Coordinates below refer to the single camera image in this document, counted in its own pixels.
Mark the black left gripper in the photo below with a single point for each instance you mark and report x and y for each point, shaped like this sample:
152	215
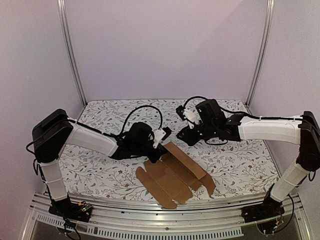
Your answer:
160	151

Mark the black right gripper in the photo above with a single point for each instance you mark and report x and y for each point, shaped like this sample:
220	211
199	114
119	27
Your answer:
191	133

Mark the brown cardboard box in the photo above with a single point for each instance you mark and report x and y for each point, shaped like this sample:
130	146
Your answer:
172	179

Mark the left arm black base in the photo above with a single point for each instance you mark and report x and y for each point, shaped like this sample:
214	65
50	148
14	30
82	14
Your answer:
80	211

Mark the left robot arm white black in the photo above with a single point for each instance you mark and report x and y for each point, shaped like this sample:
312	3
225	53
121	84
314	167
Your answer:
57	130

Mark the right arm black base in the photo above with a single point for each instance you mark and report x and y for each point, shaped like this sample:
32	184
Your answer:
267	215

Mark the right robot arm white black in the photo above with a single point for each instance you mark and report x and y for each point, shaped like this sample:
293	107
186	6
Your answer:
294	141

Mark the floral patterned table mat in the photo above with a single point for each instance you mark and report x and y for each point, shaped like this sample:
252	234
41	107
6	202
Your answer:
237	168

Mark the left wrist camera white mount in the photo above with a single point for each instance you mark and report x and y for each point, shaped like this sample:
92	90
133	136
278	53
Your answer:
160	135

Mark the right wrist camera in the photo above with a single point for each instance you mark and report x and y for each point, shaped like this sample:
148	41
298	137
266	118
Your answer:
188	115

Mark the aluminium front rail frame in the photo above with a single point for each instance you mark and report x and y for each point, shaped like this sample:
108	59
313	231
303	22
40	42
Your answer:
210	219

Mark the right aluminium corner post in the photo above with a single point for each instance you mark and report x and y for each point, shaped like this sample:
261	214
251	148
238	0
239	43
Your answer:
270	4

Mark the aluminium corner post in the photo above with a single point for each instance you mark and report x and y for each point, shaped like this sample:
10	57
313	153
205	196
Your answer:
61	5
270	4

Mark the left aluminium corner post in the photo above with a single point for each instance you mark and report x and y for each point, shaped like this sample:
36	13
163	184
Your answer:
61	5

